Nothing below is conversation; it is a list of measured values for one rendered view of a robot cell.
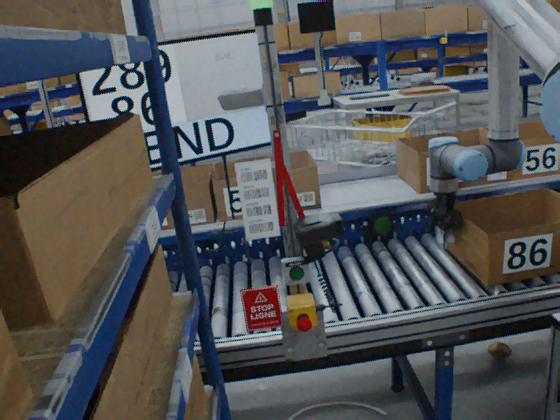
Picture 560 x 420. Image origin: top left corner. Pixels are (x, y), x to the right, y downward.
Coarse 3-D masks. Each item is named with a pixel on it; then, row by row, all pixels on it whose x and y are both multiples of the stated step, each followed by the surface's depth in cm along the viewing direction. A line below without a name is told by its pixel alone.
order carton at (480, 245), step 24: (528, 192) 166; (552, 192) 163; (480, 216) 167; (504, 216) 168; (528, 216) 169; (552, 216) 165; (456, 240) 160; (480, 240) 142; (504, 240) 138; (552, 240) 139; (480, 264) 144; (552, 264) 142
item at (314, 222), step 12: (312, 216) 121; (324, 216) 120; (336, 216) 119; (300, 228) 117; (312, 228) 117; (324, 228) 117; (336, 228) 117; (300, 240) 118; (312, 240) 118; (324, 240) 119; (312, 252) 120; (324, 252) 121
